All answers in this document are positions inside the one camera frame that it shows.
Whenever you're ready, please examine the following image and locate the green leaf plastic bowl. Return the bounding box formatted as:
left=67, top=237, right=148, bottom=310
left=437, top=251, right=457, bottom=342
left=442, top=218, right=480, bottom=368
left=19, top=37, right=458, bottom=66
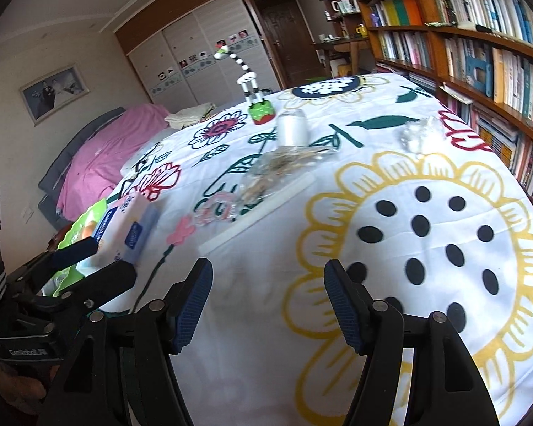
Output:
left=41, top=198, right=108, bottom=296

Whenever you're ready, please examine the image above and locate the pink bristle hair roller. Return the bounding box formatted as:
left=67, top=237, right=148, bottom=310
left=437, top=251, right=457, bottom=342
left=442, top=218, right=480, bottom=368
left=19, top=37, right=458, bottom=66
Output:
left=194, top=191, right=238, bottom=227

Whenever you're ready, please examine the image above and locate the white foam stick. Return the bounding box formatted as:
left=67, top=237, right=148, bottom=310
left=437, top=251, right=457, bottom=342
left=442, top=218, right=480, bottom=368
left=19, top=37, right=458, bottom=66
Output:
left=199, top=172, right=316, bottom=256

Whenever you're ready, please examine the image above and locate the cotton swab plastic bag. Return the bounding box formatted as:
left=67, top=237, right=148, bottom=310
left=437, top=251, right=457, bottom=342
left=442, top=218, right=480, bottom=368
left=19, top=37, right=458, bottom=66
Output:
left=238, top=146, right=338, bottom=205

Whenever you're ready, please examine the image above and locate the bag of cotton balls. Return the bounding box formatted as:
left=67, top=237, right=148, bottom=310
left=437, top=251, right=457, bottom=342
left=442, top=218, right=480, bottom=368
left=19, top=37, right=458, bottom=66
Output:
left=399, top=116, right=446, bottom=155

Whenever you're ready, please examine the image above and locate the orange makeup sponge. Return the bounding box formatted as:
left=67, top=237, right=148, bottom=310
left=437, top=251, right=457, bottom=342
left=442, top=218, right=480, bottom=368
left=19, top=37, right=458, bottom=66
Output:
left=81, top=220, right=97, bottom=239

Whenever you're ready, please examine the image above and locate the person left hand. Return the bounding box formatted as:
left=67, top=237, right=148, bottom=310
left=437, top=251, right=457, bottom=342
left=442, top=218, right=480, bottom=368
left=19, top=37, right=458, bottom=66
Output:
left=0, top=363, right=47, bottom=415

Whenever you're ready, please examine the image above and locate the tissue pack blue label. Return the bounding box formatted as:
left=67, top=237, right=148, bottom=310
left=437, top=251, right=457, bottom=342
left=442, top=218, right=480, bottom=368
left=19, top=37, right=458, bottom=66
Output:
left=76, top=193, right=158, bottom=276

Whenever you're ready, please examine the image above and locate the pink duvet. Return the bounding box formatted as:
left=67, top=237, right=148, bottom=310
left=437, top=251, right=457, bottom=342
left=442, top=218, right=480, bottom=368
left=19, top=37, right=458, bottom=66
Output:
left=56, top=103, right=169, bottom=221

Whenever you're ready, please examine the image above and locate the floral white tablecloth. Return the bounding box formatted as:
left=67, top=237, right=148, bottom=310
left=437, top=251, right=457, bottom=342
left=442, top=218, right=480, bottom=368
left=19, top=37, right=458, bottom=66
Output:
left=106, top=74, right=533, bottom=425

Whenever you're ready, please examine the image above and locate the framed wedding photo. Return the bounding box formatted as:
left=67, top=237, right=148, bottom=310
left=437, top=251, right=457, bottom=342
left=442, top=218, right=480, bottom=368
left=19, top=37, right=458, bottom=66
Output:
left=20, top=65, right=89, bottom=126

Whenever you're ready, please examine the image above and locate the folded cream blanket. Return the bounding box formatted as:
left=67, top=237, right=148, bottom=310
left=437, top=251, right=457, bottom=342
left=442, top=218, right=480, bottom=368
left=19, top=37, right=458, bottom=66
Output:
left=165, top=103, right=215, bottom=130

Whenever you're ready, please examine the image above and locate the zebra giraffe toy figure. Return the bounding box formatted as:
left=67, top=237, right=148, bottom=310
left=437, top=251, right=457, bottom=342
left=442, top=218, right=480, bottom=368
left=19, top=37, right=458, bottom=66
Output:
left=214, top=45, right=276, bottom=125

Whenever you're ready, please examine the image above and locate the white sliding wardrobe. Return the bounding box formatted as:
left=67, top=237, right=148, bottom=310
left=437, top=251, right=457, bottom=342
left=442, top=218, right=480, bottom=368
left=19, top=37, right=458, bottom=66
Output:
left=115, top=0, right=280, bottom=111

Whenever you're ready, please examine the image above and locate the dark wooden door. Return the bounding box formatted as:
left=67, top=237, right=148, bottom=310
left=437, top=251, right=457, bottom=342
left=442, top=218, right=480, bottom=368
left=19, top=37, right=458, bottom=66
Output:
left=253, top=0, right=324, bottom=87

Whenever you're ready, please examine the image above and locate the wooden side desk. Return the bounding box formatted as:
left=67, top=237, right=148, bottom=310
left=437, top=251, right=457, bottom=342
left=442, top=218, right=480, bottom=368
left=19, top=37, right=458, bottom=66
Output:
left=312, top=38, right=371, bottom=78

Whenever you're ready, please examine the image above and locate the wooden bookshelf with books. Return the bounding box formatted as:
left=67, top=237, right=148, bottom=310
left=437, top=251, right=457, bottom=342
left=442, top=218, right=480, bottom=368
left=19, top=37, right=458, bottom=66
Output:
left=357, top=0, right=533, bottom=202

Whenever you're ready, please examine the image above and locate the small wooden shelf unit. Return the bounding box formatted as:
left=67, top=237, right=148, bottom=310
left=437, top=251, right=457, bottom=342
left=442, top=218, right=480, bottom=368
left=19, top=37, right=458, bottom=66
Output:
left=319, top=0, right=363, bottom=38

